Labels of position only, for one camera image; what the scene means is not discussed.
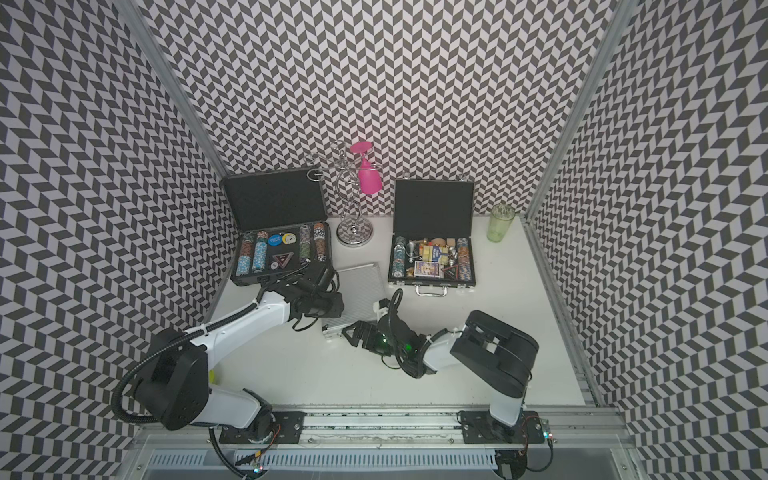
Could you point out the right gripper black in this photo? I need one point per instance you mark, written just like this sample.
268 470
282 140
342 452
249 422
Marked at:
367 340

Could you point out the small silver aluminium poker case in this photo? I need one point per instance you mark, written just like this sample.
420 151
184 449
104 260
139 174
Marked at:
362 288

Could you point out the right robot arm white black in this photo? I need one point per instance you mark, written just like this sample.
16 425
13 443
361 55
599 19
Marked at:
501 355

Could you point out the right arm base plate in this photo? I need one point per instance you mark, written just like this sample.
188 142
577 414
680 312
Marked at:
479 427

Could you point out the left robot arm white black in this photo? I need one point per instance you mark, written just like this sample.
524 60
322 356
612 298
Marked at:
171 384

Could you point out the green translucent cup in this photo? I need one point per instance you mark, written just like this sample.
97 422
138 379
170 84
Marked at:
500 220

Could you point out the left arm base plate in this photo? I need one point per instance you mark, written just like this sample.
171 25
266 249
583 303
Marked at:
277 427

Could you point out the aluminium mounting rail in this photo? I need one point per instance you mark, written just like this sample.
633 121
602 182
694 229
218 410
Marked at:
357 428

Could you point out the pink wine glass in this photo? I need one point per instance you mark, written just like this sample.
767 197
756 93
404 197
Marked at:
369 177

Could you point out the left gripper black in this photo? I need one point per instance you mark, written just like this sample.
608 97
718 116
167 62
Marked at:
337 306

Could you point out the black poker case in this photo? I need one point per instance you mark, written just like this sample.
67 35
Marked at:
281 222
431 244

